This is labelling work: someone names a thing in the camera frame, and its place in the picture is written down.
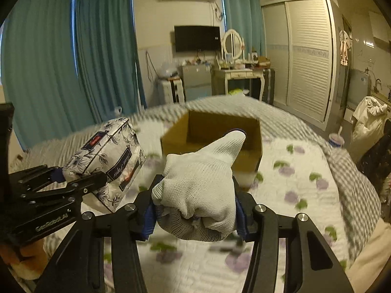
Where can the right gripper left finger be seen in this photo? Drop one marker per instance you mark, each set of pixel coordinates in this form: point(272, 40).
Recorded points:
point(78, 263)

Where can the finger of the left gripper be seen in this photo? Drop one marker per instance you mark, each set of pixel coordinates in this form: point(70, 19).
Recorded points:
point(77, 188)
point(34, 179)

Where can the floral tissue pack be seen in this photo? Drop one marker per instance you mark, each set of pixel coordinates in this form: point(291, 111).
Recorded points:
point(114, 150)

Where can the white knit glove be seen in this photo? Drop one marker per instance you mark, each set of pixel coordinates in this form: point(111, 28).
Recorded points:
point(196, 198)

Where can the left hand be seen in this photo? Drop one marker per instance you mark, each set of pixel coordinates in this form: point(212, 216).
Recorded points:
point(26, 262)

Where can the grey checked bed cover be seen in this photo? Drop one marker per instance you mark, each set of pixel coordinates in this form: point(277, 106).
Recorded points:
point(299, 169)

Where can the white floral quilted blanket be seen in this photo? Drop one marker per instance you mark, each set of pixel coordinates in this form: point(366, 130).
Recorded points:
point(266, 252)

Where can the teal left window curtain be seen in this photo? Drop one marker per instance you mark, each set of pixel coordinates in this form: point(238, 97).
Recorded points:
point(68, 64)

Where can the teal window curtain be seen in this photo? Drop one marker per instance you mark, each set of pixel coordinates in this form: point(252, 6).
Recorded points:
point(68, 64)
point(245, 16)

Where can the brown cardboard box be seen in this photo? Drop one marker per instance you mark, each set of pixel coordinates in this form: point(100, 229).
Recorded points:
point(195, 130)

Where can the drink cup with straw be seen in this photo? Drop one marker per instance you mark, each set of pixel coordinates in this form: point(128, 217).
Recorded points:
point(335, 139)

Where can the small grey fridge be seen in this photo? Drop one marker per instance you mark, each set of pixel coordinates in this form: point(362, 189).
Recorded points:
point(196, 81)

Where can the white clothes pile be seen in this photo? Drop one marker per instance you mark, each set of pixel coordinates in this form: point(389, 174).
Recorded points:
point(368, 119)

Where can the white dressing table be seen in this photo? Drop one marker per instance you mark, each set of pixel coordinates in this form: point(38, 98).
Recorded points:
point(220, 80)

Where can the white oval vanity mirror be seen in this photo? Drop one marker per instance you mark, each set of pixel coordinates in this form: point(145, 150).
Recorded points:
point(232, 45)

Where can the hanging pink garment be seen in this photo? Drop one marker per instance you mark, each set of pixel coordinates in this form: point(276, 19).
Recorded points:
point(345, 46)

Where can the white sliding door wardrobe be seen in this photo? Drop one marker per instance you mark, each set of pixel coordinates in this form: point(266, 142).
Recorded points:
point(302, 43)

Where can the teal right window curtain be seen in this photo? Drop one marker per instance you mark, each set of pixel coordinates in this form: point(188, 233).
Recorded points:
point(245, 16)

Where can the black wall television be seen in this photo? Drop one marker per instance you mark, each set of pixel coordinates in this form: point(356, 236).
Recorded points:
point(197, 38)

